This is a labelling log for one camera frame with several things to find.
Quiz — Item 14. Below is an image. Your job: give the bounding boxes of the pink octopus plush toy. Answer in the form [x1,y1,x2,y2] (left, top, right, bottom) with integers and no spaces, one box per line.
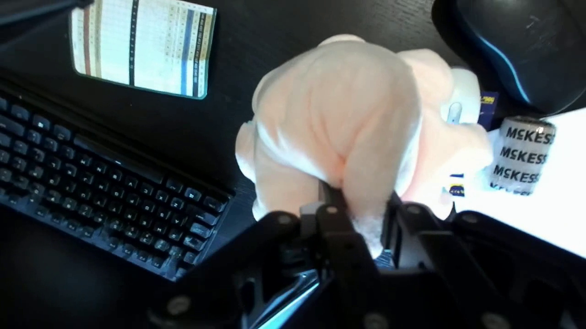
[234,32,494,259]

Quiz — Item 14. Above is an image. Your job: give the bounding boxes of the white printed paper sheet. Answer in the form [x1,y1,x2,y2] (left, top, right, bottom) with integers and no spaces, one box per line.
[454,106,586,261]

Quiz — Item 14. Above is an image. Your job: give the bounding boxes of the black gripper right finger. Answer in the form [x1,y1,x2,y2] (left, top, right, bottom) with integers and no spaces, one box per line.
[375,191,586,329]

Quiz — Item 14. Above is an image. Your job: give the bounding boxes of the small printed card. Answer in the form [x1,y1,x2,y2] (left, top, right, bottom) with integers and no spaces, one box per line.
[67,0,219,102]

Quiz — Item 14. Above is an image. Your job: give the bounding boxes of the black computer keyboard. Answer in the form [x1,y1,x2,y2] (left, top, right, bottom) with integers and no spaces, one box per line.
[0,82,234,283]

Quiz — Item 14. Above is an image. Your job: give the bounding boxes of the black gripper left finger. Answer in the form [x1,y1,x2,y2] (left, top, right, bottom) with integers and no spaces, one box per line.
[148,182,371,329]

